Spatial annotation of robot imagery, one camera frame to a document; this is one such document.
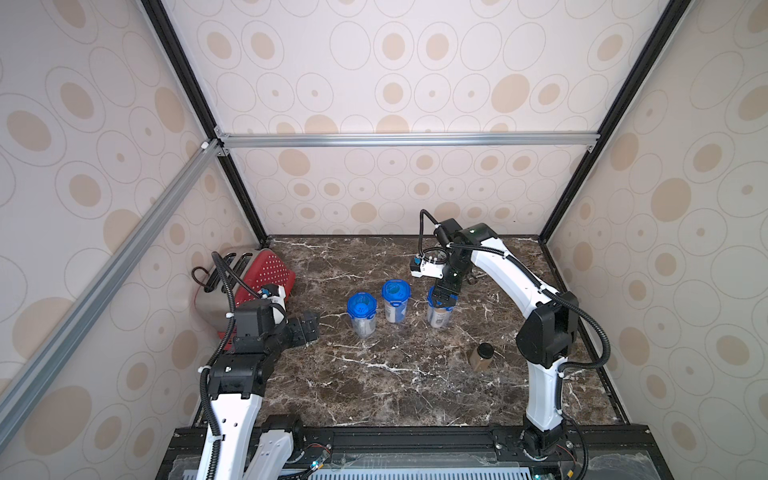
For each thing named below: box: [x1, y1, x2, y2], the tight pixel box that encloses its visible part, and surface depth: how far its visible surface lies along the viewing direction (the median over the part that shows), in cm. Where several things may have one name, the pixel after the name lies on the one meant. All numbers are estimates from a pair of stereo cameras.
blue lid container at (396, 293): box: [381, 278, 413, 324], surface depth 89 cm
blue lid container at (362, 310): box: [347, 291, 378, 338], surface depth 87 cm
